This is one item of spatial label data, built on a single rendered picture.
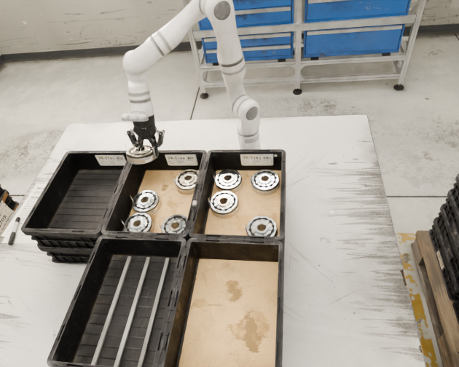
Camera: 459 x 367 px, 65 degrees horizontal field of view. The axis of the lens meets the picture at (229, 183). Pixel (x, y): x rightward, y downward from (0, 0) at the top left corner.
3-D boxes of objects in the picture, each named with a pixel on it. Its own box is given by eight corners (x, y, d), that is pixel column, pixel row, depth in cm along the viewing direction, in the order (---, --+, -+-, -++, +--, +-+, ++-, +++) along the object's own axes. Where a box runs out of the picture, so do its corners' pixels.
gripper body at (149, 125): (158, 109, 124) (162, 135, 129) (135, 109, 126) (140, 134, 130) (149, 116, 118) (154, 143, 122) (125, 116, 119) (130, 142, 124)
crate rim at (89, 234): (68, 154, 150) (66, 150, 148) (136, 154, 145) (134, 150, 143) (22, 235, 124) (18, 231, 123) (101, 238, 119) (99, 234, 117)
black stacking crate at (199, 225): (213, 171, 147) (208, 151, 139) (285, 171, 142) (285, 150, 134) (195, 256, 121) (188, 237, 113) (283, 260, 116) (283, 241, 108)
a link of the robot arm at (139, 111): (120, 121, 117) (116, 103, 114) (135, 111, 126) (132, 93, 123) (146, 121, 115) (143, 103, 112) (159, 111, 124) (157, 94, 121)
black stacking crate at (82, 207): (79, 170, 157) (67, 151, 149) (143, 170, 152) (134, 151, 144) (37, 249, 132) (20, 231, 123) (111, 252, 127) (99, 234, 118)
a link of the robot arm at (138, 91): (129, 97, 124) (129, 103, 116) (121, 49, 116) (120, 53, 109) (150, 95, 125) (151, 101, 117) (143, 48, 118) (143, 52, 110)
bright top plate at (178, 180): (176, 171, 143) (176, 170, 143) (201, 169, 142) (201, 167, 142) (174, 190, 136) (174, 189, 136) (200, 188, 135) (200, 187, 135)
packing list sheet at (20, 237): (33, 183, 172) (32, 183, 171) (77, 183, 168) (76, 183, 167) (-3, 242, 150) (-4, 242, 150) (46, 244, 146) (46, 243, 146)
